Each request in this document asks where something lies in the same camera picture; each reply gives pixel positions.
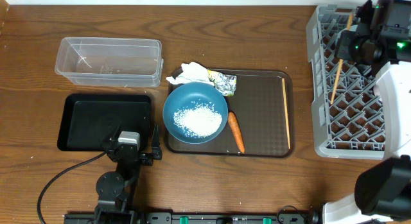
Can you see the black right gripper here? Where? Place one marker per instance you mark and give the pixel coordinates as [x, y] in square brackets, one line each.
[341, 52]

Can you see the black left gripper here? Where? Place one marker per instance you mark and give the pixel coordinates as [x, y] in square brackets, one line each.
[110, 145]

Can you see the pile of white rice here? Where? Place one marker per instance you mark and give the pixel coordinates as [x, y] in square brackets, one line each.
[199, 121]

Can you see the dark blue plate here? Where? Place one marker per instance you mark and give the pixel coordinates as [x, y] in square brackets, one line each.
[187, 96]

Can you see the plain wooden chopstick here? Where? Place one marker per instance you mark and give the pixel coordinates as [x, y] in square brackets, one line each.
[286, 113]

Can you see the wooden chopstick with pattern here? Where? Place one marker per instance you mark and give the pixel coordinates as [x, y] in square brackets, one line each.
[340, 65]

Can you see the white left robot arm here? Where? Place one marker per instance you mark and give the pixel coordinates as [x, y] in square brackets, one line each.
[116, 189]

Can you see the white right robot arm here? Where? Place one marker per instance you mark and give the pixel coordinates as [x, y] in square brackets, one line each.
[382, 193]

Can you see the grey dishwasher rack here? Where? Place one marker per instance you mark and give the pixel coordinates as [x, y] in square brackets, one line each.
[347, 116]

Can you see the black rectangular tray bin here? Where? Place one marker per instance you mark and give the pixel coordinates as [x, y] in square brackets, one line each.
[89, 119]

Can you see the clear plastic bin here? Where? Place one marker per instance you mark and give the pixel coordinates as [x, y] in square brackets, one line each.
[112, 62]

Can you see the white crumpled paper napkin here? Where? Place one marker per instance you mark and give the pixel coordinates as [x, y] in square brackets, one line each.
[191, 73]

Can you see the orange carrot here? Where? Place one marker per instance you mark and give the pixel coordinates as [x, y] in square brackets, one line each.
[234, 125]

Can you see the silver foil snack wrapper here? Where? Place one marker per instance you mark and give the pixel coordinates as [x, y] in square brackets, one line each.
[224, 83]

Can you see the brown serving tray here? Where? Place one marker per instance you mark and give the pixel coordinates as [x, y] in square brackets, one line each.
[259, 109]

